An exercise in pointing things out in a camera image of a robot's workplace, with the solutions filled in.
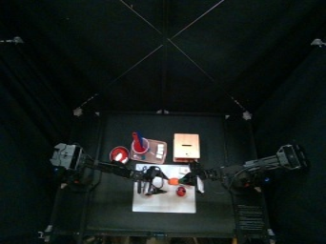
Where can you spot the orange toy carrot piece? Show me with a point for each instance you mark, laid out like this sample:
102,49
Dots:
172,181

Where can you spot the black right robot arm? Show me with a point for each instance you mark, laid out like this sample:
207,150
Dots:
263,162

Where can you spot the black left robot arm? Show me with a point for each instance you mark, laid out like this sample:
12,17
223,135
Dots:
105,166

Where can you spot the red round toy slice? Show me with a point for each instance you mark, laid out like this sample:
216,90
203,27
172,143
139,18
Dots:
180,191

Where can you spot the white block in tray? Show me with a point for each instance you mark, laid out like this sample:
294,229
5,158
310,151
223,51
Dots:
160,147
159,155

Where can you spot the white cutting board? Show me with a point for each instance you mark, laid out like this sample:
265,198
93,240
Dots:
163,203

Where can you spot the clear plastic cup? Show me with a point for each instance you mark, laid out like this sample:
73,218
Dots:
140,146

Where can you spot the wooden box with red face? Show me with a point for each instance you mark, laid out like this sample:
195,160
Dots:
185,146

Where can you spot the red bowl with white contents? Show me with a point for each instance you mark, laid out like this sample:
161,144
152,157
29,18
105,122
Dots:
118,154

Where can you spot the red toy spatula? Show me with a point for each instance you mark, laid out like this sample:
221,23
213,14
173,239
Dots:
136,141

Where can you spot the black ribbed panel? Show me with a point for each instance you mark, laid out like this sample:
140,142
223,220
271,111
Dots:
249,219

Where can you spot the metal frame corner bracket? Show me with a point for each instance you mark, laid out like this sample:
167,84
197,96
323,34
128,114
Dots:
247,115
316,42
76,111

